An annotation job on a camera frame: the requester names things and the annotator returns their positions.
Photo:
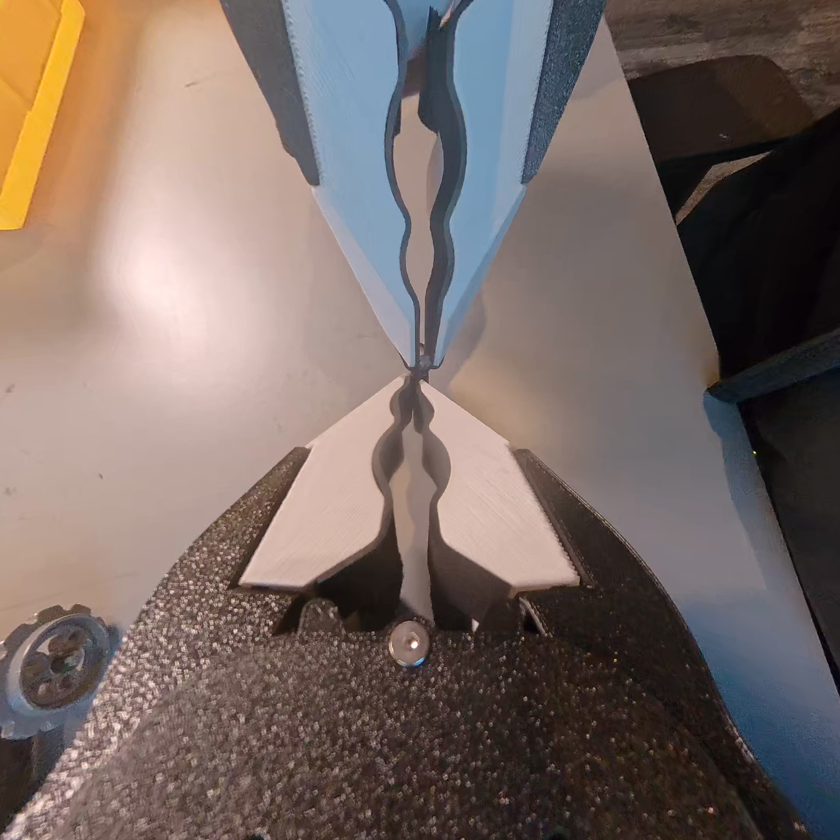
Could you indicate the black brick connector piece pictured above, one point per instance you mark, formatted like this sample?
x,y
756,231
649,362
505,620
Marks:
x,y
420,372

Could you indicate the small grey toy wheel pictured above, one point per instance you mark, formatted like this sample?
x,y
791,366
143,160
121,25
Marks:
x,y
53,663

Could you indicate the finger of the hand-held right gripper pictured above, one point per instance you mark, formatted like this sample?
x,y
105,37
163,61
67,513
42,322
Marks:
x,y
348,145
492,131

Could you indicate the grey desk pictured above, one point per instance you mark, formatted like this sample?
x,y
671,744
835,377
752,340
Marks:
x,y
171,328

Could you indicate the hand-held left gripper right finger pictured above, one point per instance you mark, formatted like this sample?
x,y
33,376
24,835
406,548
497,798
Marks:
x,y
505,525

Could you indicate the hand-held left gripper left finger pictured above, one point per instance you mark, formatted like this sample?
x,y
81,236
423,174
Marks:
x,y
328,519

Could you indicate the yellow plastic bin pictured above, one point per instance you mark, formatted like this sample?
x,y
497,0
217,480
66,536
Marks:
x,y
33,92

